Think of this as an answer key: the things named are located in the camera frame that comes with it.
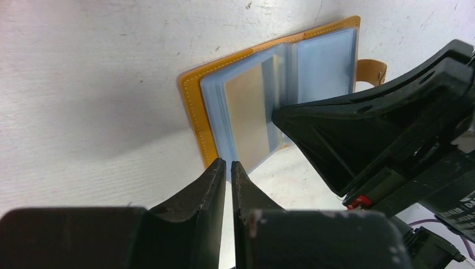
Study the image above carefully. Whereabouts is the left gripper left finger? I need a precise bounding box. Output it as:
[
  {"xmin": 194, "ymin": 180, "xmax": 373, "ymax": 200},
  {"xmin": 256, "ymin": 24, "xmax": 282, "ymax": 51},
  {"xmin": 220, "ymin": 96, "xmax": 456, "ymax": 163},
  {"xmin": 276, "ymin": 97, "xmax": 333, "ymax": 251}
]
[{"xmin": 1, "ymin": 158, "xmax": 226, "ymax": 268}]

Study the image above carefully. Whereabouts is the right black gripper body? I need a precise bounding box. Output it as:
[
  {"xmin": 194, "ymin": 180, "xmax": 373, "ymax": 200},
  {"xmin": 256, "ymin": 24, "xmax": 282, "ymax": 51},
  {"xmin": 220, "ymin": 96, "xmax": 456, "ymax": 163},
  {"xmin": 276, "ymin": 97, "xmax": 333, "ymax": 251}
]
[{"xmin": 343, "ymin": 122, "xmax": 474, "ymax": 242}]

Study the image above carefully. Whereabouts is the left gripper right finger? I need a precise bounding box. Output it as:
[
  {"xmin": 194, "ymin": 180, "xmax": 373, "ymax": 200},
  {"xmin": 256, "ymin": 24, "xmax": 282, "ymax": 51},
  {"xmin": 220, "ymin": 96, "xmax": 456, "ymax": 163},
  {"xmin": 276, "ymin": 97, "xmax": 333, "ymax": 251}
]
[{"xmin": 231, "ymin": 161, "xmax": 413, "ymax": 268}]

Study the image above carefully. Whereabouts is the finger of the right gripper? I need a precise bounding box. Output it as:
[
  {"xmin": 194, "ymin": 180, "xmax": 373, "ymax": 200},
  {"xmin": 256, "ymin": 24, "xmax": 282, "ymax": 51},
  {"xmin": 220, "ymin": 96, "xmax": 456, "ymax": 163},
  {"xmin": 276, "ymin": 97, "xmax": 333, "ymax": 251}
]
[{"xmin": 272, "ymin": 39, "xmax": 474, "ymax": 196}]

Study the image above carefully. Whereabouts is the yellow leather card holder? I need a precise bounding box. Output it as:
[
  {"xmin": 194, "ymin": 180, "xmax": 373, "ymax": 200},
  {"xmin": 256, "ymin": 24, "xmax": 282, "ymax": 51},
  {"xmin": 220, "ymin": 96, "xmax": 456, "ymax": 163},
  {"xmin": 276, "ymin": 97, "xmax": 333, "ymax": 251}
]
[{"xmin": 179, "ymin": 16, "xmax": 387, "ymax": 172}]

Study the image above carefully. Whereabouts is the beige card in holder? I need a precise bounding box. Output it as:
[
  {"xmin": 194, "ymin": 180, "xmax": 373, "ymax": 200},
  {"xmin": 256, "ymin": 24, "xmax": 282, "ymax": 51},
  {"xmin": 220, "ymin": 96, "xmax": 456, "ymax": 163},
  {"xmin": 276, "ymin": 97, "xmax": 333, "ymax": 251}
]
[{"xmin": 224, "ymin": 56, "xmax": 282, "ymax": 172}]

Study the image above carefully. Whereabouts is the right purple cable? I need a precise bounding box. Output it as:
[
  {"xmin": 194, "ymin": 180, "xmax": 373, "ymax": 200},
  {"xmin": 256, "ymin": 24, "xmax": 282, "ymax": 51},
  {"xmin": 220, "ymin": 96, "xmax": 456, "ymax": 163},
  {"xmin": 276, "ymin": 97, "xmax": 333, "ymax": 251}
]
[{"xmin": 408, "ymin": 218, "xmax": 475, "ymax": 261}]

